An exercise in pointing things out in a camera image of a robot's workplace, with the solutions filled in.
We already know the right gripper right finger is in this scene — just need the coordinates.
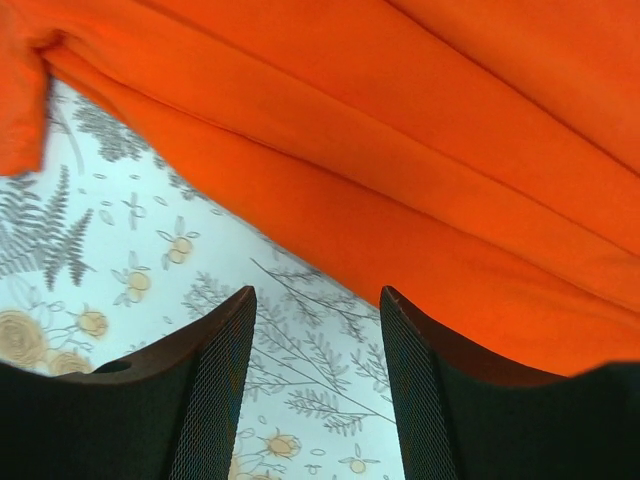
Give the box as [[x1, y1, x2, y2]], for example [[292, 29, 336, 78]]
[[380, 286, 639, 479]]

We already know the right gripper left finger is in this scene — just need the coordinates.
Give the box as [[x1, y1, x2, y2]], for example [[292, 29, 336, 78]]
[[1, 286, 257, 479]]

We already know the orange t shirt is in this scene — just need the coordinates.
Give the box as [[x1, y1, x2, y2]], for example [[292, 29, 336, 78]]
[[1, 1, 639, 375]]

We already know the floral table mat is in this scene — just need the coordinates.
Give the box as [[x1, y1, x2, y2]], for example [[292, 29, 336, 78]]
[[1, 81, 404, 479]]

